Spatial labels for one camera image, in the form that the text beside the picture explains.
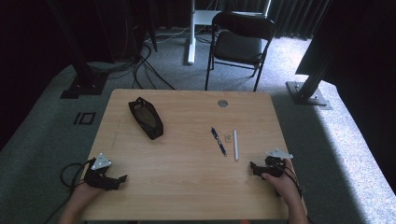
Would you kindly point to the black metal stand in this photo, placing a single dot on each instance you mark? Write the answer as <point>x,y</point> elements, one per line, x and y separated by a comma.
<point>81,68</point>

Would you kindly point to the blue pen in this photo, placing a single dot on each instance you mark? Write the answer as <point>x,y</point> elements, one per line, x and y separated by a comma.
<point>219,141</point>

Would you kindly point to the black folding chair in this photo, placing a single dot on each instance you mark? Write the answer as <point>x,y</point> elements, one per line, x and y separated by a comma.
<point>238,46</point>

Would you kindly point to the white pen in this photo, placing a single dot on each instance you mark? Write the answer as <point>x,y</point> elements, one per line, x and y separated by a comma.
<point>236,145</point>

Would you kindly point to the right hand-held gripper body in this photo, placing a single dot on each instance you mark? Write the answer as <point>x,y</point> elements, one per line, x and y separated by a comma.
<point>275,166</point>

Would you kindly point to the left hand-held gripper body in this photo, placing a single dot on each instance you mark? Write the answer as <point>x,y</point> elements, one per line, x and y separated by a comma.
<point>97,174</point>

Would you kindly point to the dark curtain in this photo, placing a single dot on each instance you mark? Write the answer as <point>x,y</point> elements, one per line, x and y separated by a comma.
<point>292,18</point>

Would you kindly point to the black stand with grey base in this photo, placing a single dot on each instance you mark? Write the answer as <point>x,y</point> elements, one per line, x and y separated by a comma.
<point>308,93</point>

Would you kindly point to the person's right hand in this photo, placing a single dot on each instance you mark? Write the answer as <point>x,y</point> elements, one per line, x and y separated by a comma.
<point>285,186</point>

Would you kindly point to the grey round table grommet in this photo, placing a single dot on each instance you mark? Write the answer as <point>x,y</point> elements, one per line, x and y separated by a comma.
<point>222,103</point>

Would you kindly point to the person's left hand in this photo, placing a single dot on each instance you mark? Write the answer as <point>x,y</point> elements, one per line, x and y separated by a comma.
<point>82,196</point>

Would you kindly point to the black mesh pencil case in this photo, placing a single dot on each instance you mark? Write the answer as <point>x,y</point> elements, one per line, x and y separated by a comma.
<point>146,119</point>

